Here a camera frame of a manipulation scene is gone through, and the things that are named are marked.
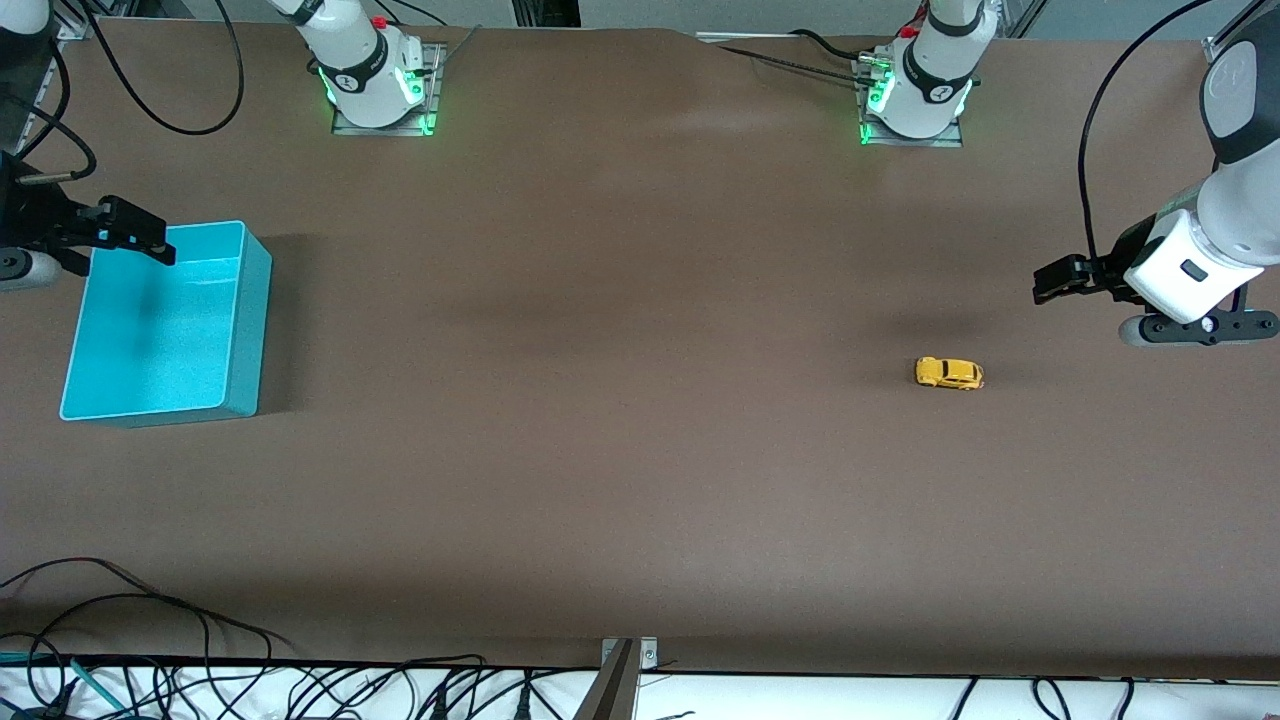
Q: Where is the yellow toy beetle car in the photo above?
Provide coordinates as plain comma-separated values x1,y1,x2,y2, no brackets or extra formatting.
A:
914,356,986,391

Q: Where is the thin black cable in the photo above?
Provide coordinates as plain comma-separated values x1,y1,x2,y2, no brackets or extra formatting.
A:
715,44,873,85

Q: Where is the small metal bracket plate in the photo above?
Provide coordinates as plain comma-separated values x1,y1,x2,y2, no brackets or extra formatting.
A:
600,636,659,673

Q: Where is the grey metal pole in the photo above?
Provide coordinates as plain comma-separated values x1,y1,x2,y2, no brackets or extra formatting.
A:
572,640,641,720

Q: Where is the teal plastic bin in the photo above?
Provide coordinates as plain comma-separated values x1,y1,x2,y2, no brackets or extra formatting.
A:
58,220,273,429

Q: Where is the teal cable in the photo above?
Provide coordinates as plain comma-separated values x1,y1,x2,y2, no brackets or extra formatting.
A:
0,650,129,711

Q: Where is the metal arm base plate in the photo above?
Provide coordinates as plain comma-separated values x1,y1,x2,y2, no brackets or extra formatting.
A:
855,55,966,149
330,42,443,138

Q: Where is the thick black cable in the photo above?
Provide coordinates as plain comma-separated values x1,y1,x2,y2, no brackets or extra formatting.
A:
790,28,879,61

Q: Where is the dark metal side frame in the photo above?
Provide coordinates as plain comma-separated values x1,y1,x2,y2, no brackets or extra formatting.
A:
0,30,61,151

